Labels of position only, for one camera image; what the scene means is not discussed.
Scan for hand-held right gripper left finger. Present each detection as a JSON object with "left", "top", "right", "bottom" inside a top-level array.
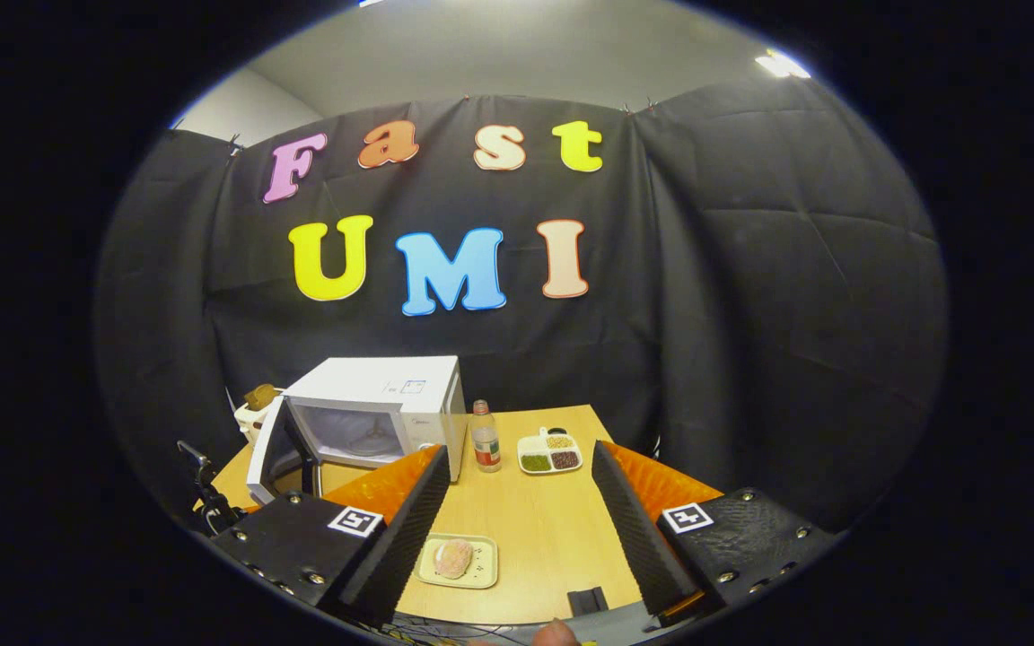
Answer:
[{"left": 210, "top": 444, "right": 452, "bottom": 629}]

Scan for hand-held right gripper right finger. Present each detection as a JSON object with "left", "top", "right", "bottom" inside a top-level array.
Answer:
[{"left": 591, "top": 440, "right": 841, "bottom": 620}]

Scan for pink round bun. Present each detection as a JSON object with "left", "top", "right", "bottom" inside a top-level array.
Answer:
[{"left": 434, "top": 538, "right": 475, "bottom": 580}]

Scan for white microwave oven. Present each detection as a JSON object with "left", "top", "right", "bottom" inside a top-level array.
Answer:
[{"left": 246, "top": 356, "right": 467, "bottom": 505}]

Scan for pale green tray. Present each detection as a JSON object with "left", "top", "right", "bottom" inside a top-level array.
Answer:
[{"left": 416, "top": 534, "right": 500, "bottom": 590}]

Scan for white toaster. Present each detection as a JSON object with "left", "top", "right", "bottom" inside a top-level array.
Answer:
[{"left": 232, "top": 395, "right": 285, "bottom": 447}]

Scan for white divided plate with beans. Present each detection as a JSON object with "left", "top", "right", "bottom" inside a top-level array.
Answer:
[{"left": 517, "top": 428, "right": 583, "bottom": 475}]

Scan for clear bottle with red label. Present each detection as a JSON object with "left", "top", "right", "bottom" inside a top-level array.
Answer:
[{"left": 470, "top": 399, "right": 502, "bottom": 474}]

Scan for black backdrop cloth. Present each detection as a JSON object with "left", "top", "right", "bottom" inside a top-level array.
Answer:
[{"left": 95, "top": 79, "right": 949, "bottom": 539}]

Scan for tangled cables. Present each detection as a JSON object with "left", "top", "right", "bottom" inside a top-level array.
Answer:
[{"left": 387, "top": 617, "right": 527, "bottom": 646}]

